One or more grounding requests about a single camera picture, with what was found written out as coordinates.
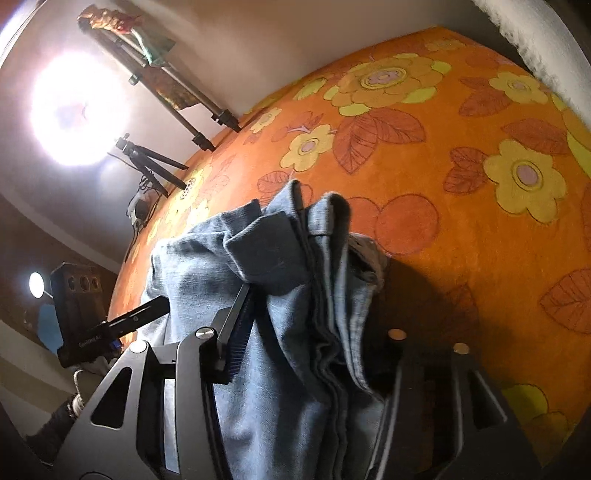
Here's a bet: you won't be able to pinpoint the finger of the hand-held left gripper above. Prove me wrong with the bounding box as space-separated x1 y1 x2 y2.
104 295 170 334

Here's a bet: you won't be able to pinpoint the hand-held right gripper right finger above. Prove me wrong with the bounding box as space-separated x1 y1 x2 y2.
365 328 541 480

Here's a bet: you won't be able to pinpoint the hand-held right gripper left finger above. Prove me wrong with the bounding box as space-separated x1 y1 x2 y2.
55 281 254 480

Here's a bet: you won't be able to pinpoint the light blue denim pants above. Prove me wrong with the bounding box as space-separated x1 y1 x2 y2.
145 179 393 480

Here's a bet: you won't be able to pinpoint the blue object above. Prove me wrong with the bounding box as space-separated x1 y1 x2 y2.
38 305 64 354

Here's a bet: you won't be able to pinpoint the power adapter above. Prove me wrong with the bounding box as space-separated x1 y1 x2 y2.
128 191 153 227

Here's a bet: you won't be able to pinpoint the small black tripod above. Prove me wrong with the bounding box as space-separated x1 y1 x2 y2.
115 134 190 199

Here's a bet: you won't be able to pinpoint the tall metal tripod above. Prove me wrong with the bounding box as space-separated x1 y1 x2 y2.
90 23 242 152

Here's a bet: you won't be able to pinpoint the orange floral bed sheet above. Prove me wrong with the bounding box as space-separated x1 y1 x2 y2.
107 25 591 472

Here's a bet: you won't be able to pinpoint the patterned cloth on tripod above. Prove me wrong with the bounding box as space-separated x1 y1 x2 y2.
76 4 204 112

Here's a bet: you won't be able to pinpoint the green striped white blanket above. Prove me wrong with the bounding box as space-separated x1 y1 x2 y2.
471 0 591 112

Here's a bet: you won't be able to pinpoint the bright ring light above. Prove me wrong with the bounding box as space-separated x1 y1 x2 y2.
28 50 132 167

